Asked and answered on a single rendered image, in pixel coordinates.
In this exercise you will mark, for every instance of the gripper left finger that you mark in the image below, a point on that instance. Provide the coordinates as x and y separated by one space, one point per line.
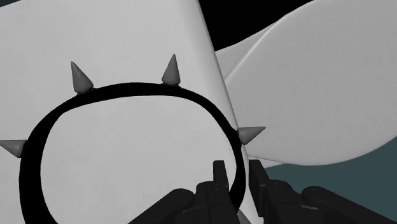
211 201

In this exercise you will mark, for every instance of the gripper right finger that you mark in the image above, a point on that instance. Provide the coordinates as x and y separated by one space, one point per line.
273 201

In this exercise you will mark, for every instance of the black collar with grey spikes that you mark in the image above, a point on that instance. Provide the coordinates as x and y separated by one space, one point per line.
139 90

